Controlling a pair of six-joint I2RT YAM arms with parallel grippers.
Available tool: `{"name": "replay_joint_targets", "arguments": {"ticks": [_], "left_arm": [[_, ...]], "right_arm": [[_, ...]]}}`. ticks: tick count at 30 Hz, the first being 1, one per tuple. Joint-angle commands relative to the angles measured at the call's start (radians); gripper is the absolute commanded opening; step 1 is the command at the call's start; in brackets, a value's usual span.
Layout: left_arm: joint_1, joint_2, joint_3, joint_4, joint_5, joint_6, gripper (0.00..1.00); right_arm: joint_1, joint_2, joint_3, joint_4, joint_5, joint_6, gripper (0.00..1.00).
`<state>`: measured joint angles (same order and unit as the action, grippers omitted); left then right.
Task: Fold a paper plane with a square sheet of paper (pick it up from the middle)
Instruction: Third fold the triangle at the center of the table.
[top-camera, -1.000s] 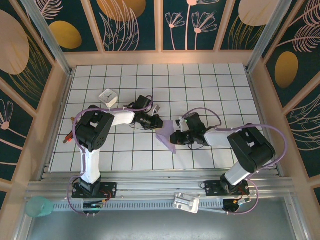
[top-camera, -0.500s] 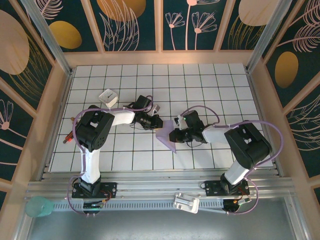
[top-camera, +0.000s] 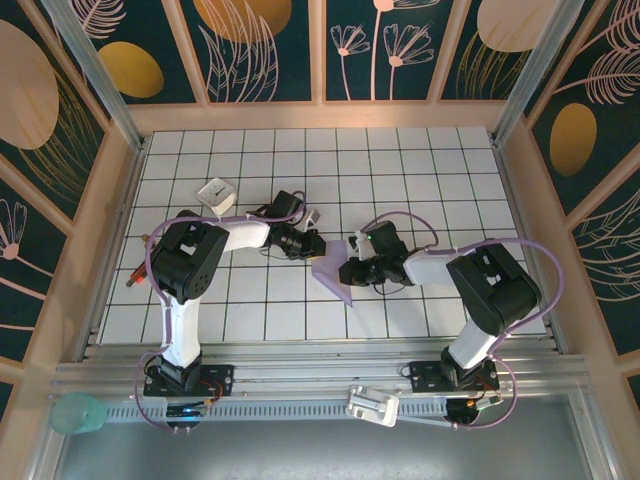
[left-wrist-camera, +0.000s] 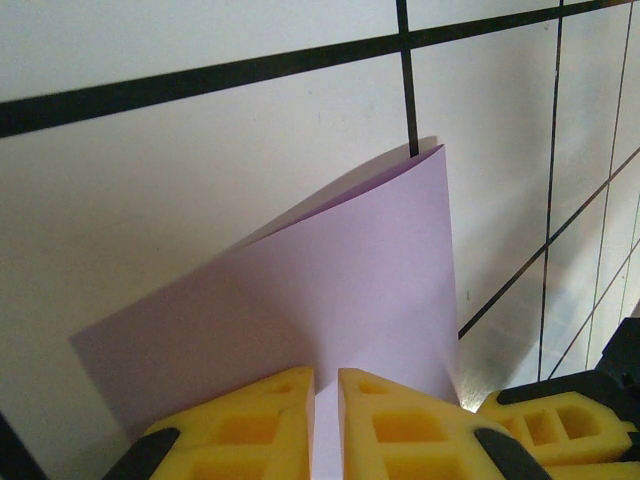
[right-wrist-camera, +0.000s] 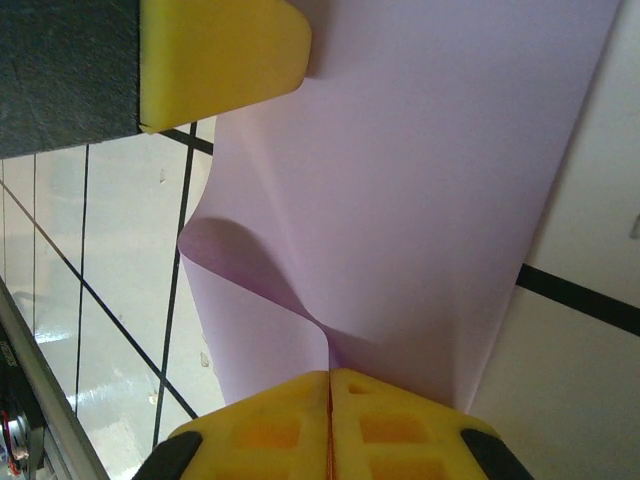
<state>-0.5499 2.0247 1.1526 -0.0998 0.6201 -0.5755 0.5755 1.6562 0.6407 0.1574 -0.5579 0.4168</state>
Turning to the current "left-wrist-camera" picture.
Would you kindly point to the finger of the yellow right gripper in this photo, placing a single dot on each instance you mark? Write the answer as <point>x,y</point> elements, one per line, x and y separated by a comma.
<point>595,435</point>

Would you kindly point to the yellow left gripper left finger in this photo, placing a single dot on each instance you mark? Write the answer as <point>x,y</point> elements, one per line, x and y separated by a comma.
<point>250,425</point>

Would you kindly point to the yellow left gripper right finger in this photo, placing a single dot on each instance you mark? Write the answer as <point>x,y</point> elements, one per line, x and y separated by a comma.
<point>400,440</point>

